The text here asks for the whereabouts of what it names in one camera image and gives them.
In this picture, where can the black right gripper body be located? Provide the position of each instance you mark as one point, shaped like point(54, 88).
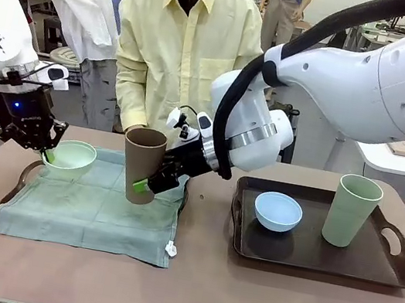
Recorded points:
point(189, 161)

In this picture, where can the person right forearm yellow sleeve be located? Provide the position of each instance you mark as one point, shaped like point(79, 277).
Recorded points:
point(132, 104)

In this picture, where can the grey plastic stool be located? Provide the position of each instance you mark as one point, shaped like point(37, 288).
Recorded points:
point(54, 33)

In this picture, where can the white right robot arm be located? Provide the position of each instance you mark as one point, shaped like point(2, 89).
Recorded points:
point(396, 76)

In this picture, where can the white side table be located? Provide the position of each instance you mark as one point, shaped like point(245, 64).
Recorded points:
point(400, 164)

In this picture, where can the figure in white shirt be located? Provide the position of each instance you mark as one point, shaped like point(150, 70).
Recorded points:
point(84, 1)

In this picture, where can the person right hand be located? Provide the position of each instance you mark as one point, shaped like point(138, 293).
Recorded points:
point(136, 128)

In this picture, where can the white plastic cloth tag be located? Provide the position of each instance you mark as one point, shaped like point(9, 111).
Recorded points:
point(170, 249)

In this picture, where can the person torso yellow shirt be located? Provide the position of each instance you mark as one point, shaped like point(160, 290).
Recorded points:
point(180, 57)

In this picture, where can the pale green tall cup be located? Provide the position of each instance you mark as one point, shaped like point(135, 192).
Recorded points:
point(348, 216)

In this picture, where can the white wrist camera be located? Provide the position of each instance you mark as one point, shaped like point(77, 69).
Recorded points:
point(59, 84)
point(174, 117)

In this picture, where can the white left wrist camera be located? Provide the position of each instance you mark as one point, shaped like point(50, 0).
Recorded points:
point(59, 84)

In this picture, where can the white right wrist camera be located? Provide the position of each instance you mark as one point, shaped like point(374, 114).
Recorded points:
point(174, 117)

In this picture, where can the pale green bowl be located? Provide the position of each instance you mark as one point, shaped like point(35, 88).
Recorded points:
point(74, 164)

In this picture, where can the brown tall cup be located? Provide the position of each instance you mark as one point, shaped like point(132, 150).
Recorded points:
point(137, 163)

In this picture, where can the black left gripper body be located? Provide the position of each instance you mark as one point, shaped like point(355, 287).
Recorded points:
point(28, 113)

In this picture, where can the light blue bowl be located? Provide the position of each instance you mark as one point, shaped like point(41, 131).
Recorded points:
point(273, 219)

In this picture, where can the dark brown serving tray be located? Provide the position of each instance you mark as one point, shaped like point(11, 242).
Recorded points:
point(30, 165)
point(306, 252)

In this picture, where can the green cloth mat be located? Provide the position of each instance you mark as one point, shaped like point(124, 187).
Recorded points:
point(78, 212)

